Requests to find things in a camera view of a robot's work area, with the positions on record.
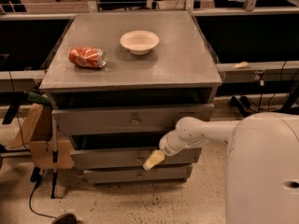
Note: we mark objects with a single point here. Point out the green handled tool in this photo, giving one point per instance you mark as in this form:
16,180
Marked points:
37,98

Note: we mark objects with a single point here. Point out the black stand foot right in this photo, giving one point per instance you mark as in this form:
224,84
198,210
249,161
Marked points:
234,102

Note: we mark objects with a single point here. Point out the grey bottom drawer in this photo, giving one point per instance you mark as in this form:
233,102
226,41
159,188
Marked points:
138,174

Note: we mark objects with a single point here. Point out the small beige scrap on rail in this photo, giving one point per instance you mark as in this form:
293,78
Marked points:
241,65

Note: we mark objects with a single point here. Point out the black shoe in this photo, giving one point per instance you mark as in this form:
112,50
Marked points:
67,218

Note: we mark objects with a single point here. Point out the grey drawer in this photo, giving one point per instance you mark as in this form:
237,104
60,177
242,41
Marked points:
127,119
127,157
138,174

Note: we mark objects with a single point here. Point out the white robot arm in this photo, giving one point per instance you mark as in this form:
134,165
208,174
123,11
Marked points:
262,163

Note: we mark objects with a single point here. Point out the crushed orange soda can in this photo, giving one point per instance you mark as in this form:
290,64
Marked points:
89,57

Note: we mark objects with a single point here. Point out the white paper bowl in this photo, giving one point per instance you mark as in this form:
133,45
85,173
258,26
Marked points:
139,42

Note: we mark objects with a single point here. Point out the grey drawer cabinet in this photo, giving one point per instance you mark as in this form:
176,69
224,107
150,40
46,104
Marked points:
178,71

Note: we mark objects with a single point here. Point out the silver black tripod leg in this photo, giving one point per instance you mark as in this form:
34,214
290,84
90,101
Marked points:
54,157

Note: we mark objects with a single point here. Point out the wooden stand left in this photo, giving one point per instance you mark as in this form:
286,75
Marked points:
36,132

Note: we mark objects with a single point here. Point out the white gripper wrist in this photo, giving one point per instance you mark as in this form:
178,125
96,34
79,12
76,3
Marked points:
168,146

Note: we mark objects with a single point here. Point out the grey top drawer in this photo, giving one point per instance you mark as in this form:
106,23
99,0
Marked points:
127,119

